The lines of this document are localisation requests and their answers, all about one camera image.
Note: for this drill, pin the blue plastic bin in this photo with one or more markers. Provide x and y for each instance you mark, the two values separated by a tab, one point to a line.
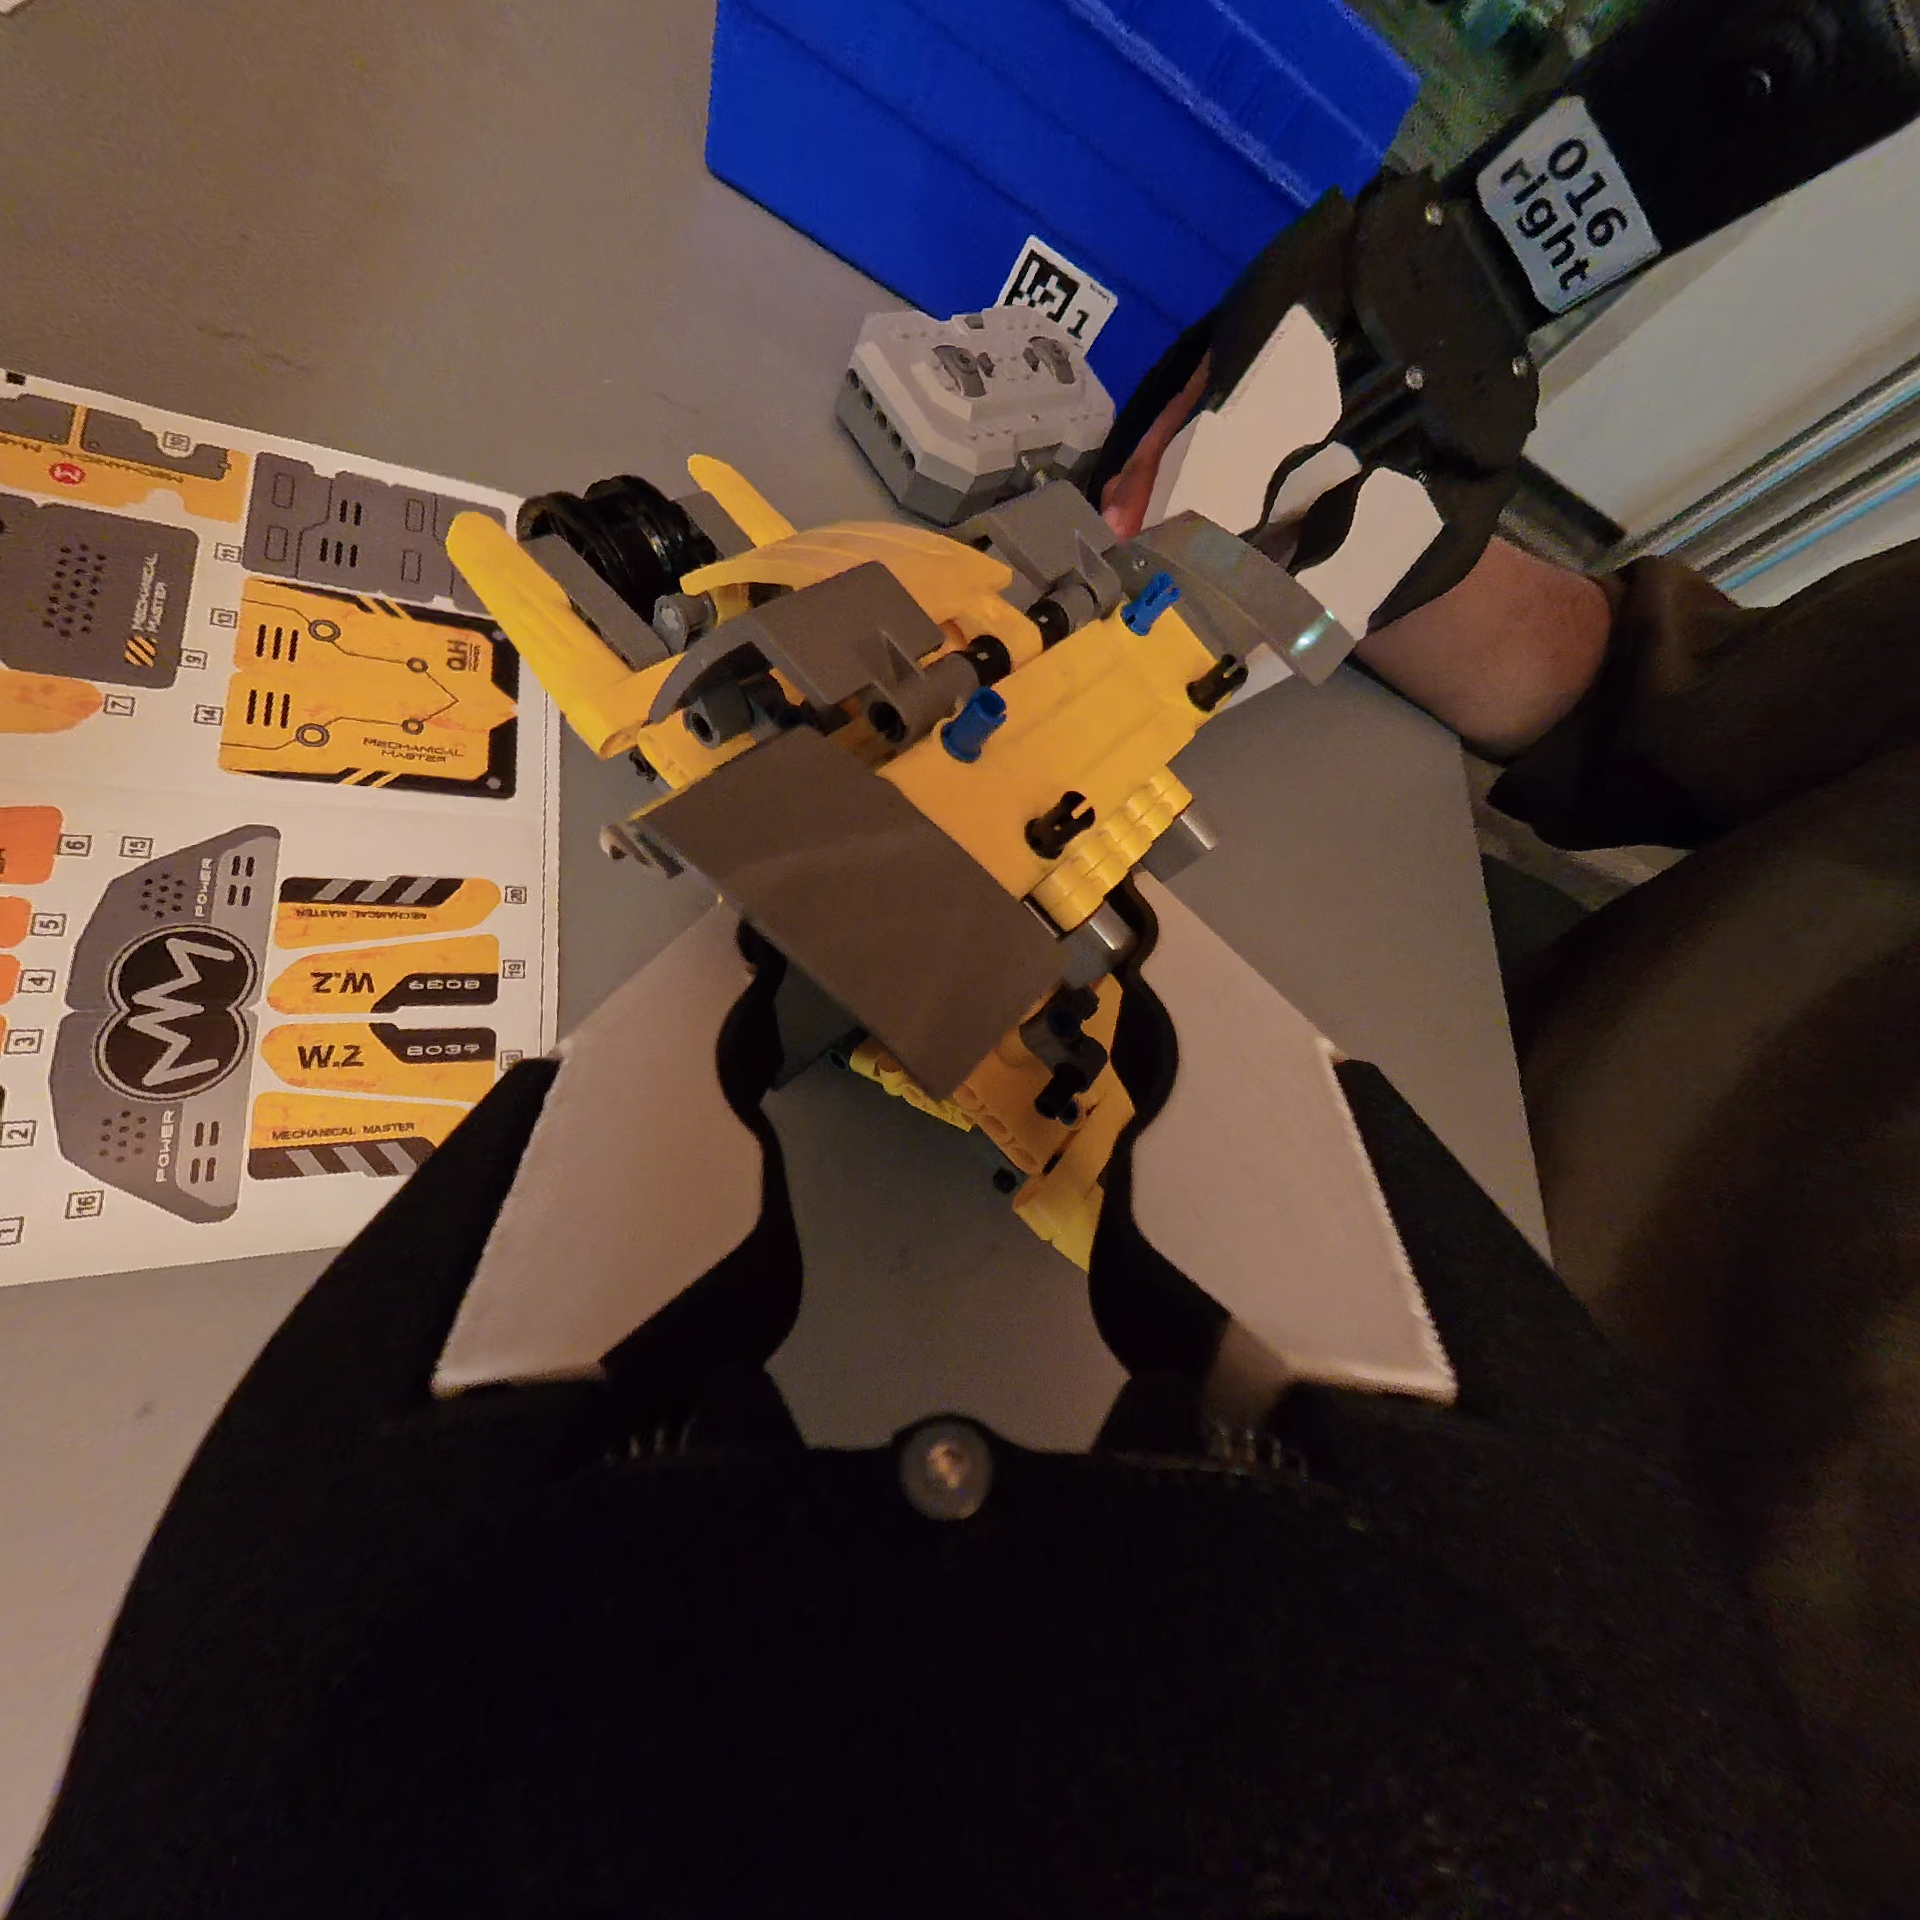
961	121

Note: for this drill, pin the person's right hand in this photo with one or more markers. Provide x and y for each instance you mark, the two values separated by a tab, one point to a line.
1143	489

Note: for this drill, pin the yellow building block vehicle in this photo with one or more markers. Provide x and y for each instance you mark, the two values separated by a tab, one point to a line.
1081	721

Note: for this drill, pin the person's right forearm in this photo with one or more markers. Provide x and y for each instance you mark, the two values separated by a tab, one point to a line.
1500	660

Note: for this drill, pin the printed sticker sheet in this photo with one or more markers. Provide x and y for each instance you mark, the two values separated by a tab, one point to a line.
374	704

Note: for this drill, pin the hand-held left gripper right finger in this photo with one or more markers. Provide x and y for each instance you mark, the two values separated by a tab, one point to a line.
1275	1201

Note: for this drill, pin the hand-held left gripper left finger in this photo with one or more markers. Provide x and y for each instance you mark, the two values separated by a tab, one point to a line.
601	1201

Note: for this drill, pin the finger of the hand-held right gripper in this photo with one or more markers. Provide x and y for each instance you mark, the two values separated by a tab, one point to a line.
1275	374
1381	541

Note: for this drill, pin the square printed marker tag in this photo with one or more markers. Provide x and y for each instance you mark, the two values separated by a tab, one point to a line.
1059	290

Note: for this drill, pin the grey toy battery box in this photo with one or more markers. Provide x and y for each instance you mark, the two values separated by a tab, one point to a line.
961	405

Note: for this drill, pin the white panel metal frame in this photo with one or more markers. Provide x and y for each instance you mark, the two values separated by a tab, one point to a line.
1724	391

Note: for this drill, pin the person's dark clothing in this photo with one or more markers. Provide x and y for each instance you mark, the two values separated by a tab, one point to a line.
1724	1050

